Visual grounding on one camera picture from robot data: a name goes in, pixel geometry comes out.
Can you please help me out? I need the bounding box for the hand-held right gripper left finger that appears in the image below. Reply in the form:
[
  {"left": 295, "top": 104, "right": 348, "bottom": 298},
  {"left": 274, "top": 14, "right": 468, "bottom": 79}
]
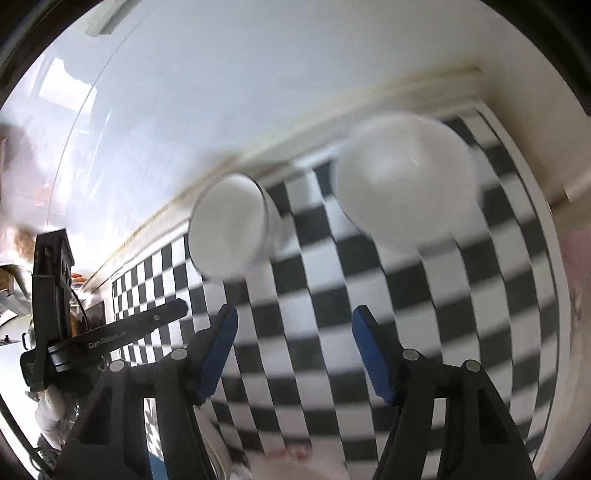
[{"left": 58, "top": 304, "right": 239, "bottom": 480}]

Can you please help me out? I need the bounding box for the black and white checkered mat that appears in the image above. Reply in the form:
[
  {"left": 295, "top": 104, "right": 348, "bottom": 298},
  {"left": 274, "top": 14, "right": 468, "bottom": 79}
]
[{"left": 111, "top": 104, "right": 561, "bottom": 480}]

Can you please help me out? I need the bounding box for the white bowl with dark rim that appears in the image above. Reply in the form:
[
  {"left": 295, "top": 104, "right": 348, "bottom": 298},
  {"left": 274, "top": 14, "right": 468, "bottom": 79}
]
[{"left": 187, "top": 173, "right": 284, "bottom": 280}]

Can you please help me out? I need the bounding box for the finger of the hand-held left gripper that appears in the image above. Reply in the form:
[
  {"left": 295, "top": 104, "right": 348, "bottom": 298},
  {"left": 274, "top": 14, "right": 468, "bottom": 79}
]
[{"left": 134, "top": 299, "right": 188, "bottom": 337}]

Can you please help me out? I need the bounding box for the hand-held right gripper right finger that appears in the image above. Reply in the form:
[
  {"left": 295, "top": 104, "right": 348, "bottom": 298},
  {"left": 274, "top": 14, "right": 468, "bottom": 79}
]
[{"left": 352, "top": 305, "right": 536, "bottom": 480}]

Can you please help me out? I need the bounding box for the plain white bowl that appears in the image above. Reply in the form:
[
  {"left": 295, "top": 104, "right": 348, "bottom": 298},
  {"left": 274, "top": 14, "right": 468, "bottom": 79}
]
[{"left": 331, "top": 112, "right": 484, "bottom": 254}]

